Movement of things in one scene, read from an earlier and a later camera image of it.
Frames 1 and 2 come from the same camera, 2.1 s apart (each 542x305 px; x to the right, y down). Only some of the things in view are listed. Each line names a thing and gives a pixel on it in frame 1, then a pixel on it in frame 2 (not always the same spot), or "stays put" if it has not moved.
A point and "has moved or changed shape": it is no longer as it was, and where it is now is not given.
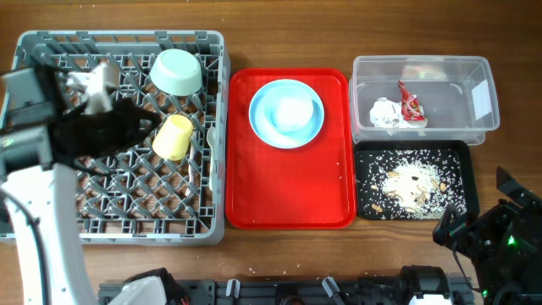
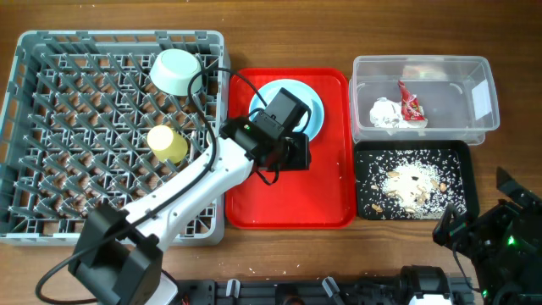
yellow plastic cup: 172,141 has moved or changed shape
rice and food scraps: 409,184 stays put
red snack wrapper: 411,109 stays put
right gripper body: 478,235 stays put
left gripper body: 99,134 → 295,153
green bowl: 176,72 stays put
